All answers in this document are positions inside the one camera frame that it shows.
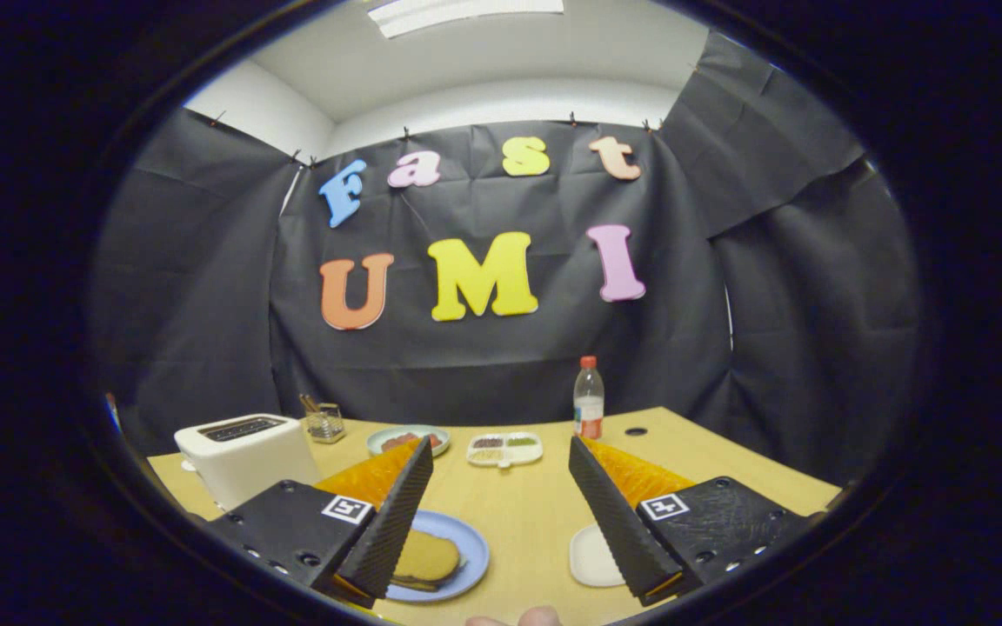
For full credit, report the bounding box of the ceiling light panel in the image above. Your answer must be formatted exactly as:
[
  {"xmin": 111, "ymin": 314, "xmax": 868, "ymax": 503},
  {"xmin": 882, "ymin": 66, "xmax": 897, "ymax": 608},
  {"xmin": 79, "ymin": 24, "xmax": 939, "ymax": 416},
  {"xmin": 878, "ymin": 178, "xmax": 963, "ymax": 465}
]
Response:
[{"xmin": 367, "ymin": 0, "xmax": 565, "ymax": 39}]

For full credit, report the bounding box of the pale green plate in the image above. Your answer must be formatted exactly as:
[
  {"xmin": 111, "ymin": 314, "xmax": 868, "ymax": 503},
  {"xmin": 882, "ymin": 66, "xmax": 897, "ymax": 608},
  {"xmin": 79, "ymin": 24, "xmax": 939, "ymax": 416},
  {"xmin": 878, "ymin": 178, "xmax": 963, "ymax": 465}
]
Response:
[{"xmin": 366, "ymin": 424, "xmax": 451, "ymax": 459}]

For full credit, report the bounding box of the brown bread slice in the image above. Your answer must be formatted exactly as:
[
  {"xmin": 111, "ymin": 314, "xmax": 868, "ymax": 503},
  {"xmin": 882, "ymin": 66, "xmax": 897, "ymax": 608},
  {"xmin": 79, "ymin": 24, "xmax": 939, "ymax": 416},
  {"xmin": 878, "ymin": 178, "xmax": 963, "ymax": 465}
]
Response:
[{"xmin": 392, "ymin": 529, "xmax": 462, "ymax": 585}]

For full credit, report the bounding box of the black backdrop cloth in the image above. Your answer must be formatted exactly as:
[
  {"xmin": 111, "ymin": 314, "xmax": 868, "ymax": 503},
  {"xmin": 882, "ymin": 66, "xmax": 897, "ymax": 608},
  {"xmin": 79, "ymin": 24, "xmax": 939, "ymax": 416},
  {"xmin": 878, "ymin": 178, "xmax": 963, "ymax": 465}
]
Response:
[{"xmin": 88, "ymin": 30, "xmax": 924, "ymax": 488}]

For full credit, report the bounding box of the white toaster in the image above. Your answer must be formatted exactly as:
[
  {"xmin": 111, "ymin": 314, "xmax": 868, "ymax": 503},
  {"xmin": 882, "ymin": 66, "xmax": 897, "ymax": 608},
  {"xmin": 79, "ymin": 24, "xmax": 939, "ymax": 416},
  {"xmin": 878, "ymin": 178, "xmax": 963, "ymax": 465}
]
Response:
[{"xmin": 174, "ymin": 413, "xmax": 323, "ymax": 512}]

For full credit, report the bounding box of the white divided dish with seeds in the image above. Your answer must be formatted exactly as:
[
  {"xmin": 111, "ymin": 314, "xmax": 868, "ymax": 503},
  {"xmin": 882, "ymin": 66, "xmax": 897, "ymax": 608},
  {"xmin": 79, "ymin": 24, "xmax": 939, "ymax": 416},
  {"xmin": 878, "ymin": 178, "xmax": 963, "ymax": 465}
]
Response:
[{"xmin": 466, "ymin": 431, "xmax": 544, "ymax": 469}]

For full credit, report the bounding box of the white plate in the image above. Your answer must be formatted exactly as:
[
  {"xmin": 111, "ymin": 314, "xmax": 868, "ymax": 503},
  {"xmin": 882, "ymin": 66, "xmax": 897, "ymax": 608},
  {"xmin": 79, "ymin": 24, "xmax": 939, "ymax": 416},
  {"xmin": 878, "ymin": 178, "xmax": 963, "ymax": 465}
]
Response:
[{"xmin": 569, "ymin": 523, "xmax": 627, "ymax": 589}]

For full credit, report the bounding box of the clear bottle with red cap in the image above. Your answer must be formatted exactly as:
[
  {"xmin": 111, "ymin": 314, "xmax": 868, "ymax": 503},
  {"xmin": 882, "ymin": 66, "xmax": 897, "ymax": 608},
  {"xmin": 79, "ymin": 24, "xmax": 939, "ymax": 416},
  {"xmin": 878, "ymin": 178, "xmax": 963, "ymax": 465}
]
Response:
[{"xmin": 573, "ymin": 356, "xmax": 605, "ymax": 440}]

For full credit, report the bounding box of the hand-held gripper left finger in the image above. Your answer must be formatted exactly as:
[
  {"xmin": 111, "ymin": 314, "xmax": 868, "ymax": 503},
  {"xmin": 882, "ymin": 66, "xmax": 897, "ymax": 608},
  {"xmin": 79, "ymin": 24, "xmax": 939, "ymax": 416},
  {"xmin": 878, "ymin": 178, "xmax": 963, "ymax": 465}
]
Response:
[{"xmin": 205, "ymin": 436, "xmax": 435, "ymax": 609}]

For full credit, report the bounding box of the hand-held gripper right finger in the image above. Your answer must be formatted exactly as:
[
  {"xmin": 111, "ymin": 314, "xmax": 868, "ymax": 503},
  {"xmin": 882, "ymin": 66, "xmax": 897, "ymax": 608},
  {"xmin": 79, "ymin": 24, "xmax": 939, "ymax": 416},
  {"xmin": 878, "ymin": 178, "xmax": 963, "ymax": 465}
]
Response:
[{"xmin": 568, "ymin": 436, "xmax": 815, "ymax": 608}]

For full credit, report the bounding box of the blue plate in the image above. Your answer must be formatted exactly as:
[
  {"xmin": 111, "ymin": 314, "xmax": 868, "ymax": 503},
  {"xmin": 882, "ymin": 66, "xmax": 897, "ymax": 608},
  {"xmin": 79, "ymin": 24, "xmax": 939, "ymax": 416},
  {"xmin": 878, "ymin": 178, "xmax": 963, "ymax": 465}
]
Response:
[{"xmin": 385, "ymin": 509, "xmax": 491, "ymax": 604}]

